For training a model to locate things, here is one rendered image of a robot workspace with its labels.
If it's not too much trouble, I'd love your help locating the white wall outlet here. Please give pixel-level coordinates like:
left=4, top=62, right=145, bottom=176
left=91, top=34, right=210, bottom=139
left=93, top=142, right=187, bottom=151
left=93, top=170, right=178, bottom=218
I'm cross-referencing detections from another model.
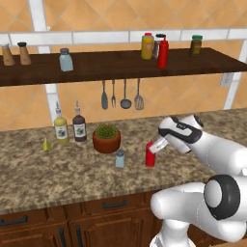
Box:
left=219, top=72, right=234, bottom=88

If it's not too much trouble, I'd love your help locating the potted plant in terracotta pot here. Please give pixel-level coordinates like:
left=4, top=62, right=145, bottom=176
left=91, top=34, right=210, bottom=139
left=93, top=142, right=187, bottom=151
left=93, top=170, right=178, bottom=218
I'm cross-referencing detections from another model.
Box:
left=92, top=123, right=123, bottom=154

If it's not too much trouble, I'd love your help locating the dark vinegar bottle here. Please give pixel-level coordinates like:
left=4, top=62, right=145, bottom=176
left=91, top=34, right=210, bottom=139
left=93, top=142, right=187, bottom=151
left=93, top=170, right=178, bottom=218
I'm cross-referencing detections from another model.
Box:
left=71, top=100, right=88, bottom=143

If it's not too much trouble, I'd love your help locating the small yellow-green pear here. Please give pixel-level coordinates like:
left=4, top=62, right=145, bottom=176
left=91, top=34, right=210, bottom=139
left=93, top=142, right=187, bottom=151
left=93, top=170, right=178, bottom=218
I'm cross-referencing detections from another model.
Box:
left=42, top=137, right=52, bottom=153

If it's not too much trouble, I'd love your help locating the brown wooden cabinet door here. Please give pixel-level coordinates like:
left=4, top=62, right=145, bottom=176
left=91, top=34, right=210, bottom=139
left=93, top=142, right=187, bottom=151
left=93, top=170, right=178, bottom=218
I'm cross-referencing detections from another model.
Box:
left=0, top=224, right=68, bottom=247
left=68, top=214, right=162, bottom=247

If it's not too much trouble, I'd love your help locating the hanging grey spoon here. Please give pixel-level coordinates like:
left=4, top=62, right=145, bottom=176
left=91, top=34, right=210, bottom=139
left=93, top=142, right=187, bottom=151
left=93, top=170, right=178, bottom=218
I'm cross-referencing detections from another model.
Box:
left=100, top=79, right=109, bottom=111

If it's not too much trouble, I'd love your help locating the wooden shaker with black cap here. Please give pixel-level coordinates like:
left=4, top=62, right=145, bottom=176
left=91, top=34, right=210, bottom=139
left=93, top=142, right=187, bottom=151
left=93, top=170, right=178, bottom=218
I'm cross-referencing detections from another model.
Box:
left=16, top=41, right=33, bottom=66

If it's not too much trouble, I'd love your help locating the grey bottle with black cap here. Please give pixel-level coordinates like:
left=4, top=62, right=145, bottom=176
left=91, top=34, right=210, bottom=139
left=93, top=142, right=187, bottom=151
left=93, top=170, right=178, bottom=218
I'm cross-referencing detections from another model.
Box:
left=151, top=33, right=162, bottom=60

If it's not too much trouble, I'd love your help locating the brown wooden drawer front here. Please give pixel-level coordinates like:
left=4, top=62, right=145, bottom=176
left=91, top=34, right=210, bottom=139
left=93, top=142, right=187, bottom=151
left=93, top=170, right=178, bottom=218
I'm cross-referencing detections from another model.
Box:
left=65, top=191, right=154, bottom=217
left=0, top=206, right=67, bottom=233

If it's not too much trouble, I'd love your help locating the hanging grey fork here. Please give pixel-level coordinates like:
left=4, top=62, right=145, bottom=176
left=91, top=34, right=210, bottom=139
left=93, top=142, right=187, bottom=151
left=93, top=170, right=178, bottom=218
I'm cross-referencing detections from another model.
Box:
left=110, top=79, right=117, bottom=109

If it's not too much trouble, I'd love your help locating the hanging grey slotted spatula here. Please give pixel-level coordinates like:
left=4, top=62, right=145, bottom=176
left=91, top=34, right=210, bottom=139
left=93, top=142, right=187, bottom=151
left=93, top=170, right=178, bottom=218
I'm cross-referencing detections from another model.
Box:
left=133, top=78, right=145, bottom=111

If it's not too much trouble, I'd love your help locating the yellow oil bottle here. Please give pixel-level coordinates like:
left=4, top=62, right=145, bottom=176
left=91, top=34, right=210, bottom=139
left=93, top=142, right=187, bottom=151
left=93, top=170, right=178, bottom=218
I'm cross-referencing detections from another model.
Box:
left=53, top=101, right=70, bottom=146

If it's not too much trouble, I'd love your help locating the black cabinet door handle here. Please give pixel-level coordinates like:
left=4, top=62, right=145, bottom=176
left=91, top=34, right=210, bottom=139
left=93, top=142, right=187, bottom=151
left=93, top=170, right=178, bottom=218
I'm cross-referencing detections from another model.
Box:
left=74, top=224, right=84, bottom=247
left=58, top=227, right=68, bottom=247

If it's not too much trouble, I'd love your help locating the black drawer handle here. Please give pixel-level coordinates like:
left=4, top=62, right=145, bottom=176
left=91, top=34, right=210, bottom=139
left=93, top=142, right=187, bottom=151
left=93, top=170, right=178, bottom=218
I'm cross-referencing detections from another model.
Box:
left=101, top=199, right=128, bottom=210
left=0, top=214, right=29, bottom=227

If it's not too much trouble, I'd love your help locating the dark jar with green lid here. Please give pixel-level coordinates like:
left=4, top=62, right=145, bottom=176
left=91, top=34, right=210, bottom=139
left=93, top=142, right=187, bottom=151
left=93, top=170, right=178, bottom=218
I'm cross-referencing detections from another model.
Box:
left=189, top=34, right=204, bottom=58

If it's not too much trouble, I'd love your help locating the glass shaker with grey lid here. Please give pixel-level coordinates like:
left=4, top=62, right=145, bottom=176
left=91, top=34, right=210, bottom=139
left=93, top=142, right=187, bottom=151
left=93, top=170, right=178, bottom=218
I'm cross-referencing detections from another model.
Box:
left=115, top=150, right=125, bottom=169
left=59, top=47, right=74, bottom=72

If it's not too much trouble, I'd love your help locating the yellow mustard bottle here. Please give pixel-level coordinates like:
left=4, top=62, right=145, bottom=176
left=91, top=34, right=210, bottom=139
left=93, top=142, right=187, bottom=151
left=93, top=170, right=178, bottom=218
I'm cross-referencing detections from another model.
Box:
left=141, top=32, right=154, bottom=61

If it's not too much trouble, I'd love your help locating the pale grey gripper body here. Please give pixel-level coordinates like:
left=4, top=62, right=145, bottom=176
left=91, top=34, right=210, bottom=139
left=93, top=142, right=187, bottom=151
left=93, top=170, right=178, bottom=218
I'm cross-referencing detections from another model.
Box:
left=150, top=136, right=170, bottom=154

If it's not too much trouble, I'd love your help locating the wooden shaker with grey cap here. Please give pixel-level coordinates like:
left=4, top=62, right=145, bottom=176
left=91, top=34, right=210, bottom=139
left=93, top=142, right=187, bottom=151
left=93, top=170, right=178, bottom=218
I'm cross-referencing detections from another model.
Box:
left=0, top=42, right=15, bottom=67

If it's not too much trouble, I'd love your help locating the dark wooden shelf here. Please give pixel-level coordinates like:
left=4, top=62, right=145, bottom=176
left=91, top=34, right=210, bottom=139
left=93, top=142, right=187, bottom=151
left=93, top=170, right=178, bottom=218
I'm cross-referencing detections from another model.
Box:
left=0, top=47, right=247, bottom=88

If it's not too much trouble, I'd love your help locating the hanging grey ladle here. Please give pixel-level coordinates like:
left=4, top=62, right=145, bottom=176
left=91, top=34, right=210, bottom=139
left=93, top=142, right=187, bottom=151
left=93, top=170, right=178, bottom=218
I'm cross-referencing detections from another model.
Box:
left=120, top=78, right=133, bottom=110

